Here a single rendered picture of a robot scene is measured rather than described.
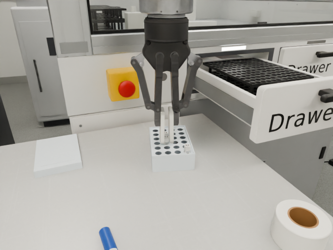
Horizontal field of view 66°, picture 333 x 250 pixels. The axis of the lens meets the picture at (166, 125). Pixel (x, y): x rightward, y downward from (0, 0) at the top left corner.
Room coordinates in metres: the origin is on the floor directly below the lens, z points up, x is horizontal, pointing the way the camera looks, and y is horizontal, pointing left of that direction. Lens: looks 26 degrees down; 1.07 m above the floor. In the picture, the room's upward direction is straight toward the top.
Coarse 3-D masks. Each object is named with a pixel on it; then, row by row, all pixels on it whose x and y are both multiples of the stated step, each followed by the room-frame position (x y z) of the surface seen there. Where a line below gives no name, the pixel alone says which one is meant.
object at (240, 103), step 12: (216, 60) 0.80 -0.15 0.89; (264, 60) 0.80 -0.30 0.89; (204, 72) 0.65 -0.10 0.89; (204, 84) 0.64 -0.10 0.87; (216, 84) 0.60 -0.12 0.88; (228, 84) 0.55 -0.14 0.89; (216, 96) 0.59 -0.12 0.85; (228, 96) 0.54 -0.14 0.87; (240, 96) 0.51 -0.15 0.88; (252, 96) 0.48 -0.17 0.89; (228, 108) 0.54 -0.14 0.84; (240, 108) 0.50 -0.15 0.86; (252, 108) 0.47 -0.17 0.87
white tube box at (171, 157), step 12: (156, 132) 0.51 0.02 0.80; (180, 132) 0.52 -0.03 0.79; (156, 144) 0.47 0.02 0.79; (168, 144) 0.46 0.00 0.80; (180, 144) 0.46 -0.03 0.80; (156, 156) 0.41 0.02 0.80; (168, 156) 0.42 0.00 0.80; (180, 156) 0.42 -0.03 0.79; (192, 156) 0.42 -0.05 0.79; (156, 168) 0.41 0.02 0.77; (168, 168) 0.42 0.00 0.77; (180, 168) 0.42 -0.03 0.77; (192, 168) 0.42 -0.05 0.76
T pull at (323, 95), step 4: (320, 92) 0.46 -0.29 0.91; (324, 92) 0.46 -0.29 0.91; (328, 92) 0.45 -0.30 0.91; (332, 92) 0.45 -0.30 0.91; (324, 96) 0.43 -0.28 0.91; (328, 96) 0.43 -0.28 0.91; (332, 96) 0.43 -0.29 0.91; (324, 100) 0.43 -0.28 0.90; (328, 100) 0.43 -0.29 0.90; (332, 100) 0.43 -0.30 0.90
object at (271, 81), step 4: (292, 76) 0.59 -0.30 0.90; (296, 76) 0.60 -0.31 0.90; (300, 76) 0.60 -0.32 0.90; (304, 76) 0.60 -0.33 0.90; (308, 76) 0.59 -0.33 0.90; (312, 76) 0.59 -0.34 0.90; (260, 80) 0.56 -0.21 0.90; (264, 80) 0.56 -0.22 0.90; (268, 80) 0.57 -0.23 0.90; (272, 80) 0.57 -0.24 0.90; (276, 80) 0.56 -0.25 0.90; (280, 80) 0.56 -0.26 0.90; (284, 80) 0.56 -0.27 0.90; (288, 80) 0.57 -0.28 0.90; (292, 80) 0.57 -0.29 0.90; (296, 80) 0.58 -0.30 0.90; (248, 84) 0.55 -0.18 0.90; (252, 84) 0.53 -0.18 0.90; (256, 84) 0.54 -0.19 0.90; (260, 84) 0.54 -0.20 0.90; (264, 84) 0.54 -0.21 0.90
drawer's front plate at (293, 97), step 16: (304, 80) 0.47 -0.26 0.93; (320, 80) 0.47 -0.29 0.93; (256, 96) 0.44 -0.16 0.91; (272, 96) 0.43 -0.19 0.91; (288, 96) 0.44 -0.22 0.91; (304, 96) 0.46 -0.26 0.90; (320, 96) 0.47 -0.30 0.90; (256, 112) 0.43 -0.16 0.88; (272, 112) 0.43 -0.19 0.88; (288, 112) 0.45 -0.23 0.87; (304, 112) 0.46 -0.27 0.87; (256, 128) 0.42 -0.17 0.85; (272, 128) 0.43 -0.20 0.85; (288, 128) 0.45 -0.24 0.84; (304, 128) 0.46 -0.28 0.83; (320, 128) 0.48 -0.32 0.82
